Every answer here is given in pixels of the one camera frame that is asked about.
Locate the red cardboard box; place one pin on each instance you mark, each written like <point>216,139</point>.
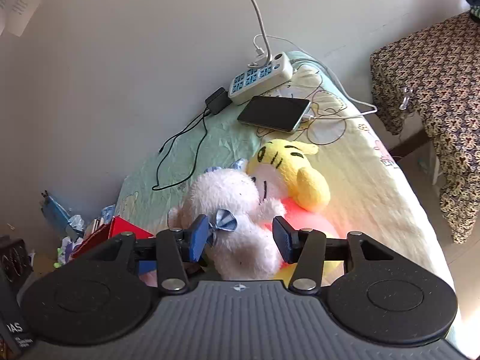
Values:
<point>125,227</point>

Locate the black charger adapter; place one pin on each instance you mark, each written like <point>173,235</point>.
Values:
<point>217,100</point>

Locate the large white plush rabbit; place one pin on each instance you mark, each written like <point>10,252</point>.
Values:
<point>232,195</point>

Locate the white wall papers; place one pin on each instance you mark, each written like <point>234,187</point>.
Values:
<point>18,0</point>

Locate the brown patterned tablecloth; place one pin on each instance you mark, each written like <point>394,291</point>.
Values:
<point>442,82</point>

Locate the white power strip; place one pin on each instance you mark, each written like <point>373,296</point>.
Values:
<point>258,77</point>

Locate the blue plastic bag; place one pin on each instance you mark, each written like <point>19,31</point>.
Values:
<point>56,210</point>

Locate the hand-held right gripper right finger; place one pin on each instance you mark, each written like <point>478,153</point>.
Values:
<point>283,240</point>

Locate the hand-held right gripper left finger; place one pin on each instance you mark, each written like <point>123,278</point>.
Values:
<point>198,238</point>

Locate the black smartphone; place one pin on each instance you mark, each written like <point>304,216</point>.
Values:
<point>273,112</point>

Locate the yellow tiger plush toy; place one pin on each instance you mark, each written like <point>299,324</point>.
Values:
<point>285,157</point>

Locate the clear plastic clip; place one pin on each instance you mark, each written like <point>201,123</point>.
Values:
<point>407,99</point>

